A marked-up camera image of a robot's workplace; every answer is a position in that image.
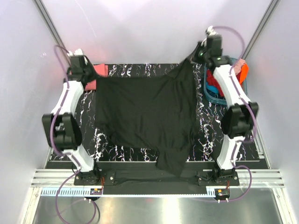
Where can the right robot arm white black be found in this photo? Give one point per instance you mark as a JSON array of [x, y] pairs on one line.
[[240, 117]]

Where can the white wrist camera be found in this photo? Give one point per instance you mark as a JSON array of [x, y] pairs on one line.
[[77, 52], [211, 32]]

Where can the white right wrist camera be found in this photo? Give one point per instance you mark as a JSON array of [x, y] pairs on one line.
[[211, 32]]

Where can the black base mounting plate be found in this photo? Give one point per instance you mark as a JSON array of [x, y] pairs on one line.
[[144, 178]]

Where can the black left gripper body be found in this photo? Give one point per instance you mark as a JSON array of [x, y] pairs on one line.
[[87, 70]]

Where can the teal plastic laundry basket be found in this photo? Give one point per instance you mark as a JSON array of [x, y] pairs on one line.
[[215, 99]]

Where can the aluminium rail front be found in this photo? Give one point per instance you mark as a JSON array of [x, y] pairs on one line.
[[261, 178]]

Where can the orange t shirt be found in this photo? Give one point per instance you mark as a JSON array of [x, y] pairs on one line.
[[243, 74]]

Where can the aluminium frame post left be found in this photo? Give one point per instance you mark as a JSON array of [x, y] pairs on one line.
[[49, 22]]

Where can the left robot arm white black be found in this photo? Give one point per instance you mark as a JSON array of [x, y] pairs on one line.
[[61, 129]]

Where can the black t shirt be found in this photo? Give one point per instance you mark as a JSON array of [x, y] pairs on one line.
[[157, 113]]

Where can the folded pink t shirt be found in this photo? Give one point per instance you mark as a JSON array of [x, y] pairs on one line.
[[102, 71]]

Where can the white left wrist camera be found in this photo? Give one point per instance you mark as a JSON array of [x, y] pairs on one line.
[[77, 52]]

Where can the blue t shirt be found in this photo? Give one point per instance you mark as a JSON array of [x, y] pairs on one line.
[[212, 90]]

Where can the aluminium frame post right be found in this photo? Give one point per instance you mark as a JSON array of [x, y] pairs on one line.
[[262, 24]]

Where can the dark red t shirt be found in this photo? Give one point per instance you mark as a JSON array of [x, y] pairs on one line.
[[210, 80]]

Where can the white slotted cable duct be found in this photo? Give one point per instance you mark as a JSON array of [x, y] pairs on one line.
[[89, 192]]

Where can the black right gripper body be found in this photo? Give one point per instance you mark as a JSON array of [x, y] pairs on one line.
[[203, 53]]

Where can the aluminium frame post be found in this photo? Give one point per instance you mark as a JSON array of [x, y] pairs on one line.
[[262, 24], [49, 22]]

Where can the light pink t shirt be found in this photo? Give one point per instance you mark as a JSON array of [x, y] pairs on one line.
[[238, 66]]

